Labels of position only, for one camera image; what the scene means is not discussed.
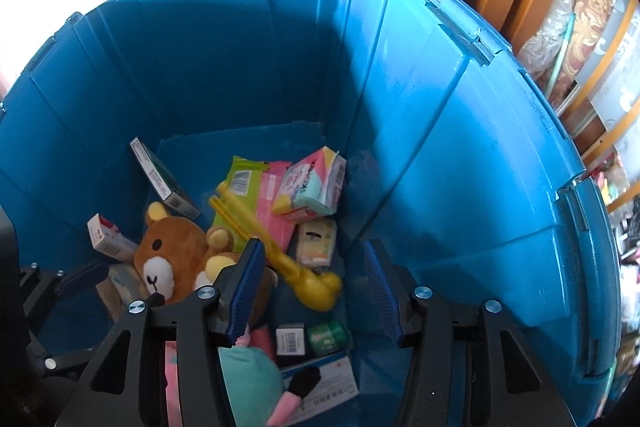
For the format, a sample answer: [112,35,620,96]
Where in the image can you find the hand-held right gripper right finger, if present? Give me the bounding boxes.
[363,238,576,427]

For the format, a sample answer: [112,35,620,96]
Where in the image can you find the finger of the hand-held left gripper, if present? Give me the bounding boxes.
[20,259,111,308]
[27,346,97,374]

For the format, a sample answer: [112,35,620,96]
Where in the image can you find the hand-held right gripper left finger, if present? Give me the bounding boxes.
[55,237,267,427]

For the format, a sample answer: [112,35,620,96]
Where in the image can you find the yellow duck clip toy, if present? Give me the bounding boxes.
[209,181,344,312]

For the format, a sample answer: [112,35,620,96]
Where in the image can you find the blue plastic crate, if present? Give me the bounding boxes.
[0,0,623,427]

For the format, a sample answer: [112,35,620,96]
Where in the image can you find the green round container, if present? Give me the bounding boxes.
[306,318,349,356]

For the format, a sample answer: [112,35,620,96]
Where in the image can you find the clear wrapped tissue pack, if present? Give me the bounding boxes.
[95,263,148,320]

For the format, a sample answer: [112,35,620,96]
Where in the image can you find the small white red box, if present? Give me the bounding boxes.
[87,213,140,263]

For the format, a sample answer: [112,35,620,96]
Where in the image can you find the black barcode box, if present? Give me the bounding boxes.
[275,323,307,368]

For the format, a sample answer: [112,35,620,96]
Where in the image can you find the pink packet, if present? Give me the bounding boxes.
[255,161,301,255]

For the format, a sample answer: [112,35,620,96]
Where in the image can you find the brown bear plush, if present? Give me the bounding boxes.
[134,201,251,308]

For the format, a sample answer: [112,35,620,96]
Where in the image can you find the beige tissue pack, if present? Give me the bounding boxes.
[291,218,338,269]

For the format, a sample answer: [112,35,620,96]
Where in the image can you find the white blue flat box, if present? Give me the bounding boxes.
[279,353,360,425]

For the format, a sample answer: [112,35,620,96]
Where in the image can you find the mint and pink plush toy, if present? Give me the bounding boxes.
[218,326,322,427]

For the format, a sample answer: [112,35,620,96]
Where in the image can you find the green packet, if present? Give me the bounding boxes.
[207,155,271,238]

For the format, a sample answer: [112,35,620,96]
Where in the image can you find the pastel tissue pack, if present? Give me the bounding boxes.
[271,146,347,222]

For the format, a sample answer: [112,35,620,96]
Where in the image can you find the dark green box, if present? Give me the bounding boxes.
[130,137,202,219]

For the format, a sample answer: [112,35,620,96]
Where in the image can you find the wooden wardrobe glass doors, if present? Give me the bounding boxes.
[555,0,640,358]

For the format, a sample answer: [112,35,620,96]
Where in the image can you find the green pole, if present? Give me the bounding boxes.
[547,14,574,90]

